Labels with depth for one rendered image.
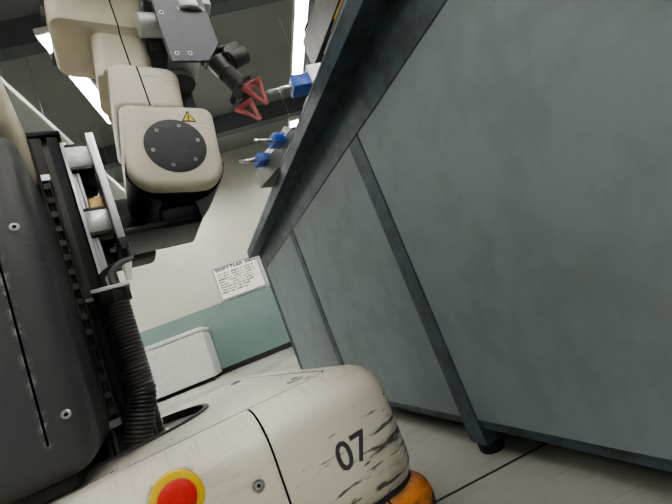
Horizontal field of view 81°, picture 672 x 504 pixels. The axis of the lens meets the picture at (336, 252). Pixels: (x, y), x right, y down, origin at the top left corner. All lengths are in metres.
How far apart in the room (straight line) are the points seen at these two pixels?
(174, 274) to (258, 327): 1.95
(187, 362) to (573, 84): 7.09
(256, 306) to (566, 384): 7.56
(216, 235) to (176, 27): 7.52
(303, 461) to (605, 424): 0.37
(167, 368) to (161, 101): 6.73
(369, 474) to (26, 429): 0.36
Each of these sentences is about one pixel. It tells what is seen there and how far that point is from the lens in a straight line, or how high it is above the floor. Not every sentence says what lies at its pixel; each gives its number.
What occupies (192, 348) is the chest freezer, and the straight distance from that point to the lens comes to 7.29.
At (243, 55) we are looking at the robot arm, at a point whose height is 1.17.
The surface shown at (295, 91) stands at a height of 0.81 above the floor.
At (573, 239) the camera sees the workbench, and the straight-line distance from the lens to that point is 0.53.
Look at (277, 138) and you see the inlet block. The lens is 1.14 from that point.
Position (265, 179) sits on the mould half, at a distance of 1.26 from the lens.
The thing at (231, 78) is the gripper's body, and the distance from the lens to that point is 1.30.
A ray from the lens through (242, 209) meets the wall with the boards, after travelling 8.41.
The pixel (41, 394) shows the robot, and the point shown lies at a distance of 0.51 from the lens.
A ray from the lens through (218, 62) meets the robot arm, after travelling 1.32.
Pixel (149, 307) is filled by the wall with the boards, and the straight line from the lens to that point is 8.38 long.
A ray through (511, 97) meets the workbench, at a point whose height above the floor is 0.51.
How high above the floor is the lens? 0.35
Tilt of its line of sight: 8 degrees up
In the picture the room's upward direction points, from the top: 22 degrees counter-clockwise
